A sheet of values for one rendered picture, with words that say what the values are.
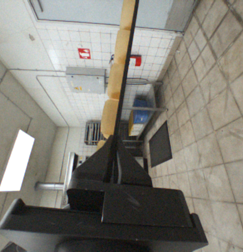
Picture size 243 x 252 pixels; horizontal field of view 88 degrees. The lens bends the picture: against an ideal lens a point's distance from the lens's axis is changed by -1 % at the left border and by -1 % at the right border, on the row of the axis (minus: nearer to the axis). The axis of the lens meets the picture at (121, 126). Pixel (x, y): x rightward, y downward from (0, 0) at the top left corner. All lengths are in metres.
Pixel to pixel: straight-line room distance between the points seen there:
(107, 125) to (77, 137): 4.72
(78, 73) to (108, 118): 2.44
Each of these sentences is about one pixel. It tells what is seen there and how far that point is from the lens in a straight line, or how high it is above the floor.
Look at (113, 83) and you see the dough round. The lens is 0.18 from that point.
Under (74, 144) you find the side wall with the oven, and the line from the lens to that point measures 4.82.
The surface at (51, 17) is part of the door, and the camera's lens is 2.39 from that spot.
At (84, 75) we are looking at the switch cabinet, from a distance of 2.55.
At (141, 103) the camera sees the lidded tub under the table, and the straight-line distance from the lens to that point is 2.93.
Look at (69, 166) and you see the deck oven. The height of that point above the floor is 1.94.
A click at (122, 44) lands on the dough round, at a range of 0.21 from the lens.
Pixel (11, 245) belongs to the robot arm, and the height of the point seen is 1.34.
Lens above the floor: 0.97
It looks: 4 degrees down
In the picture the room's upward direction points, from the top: 88 degrees counter-clockwise
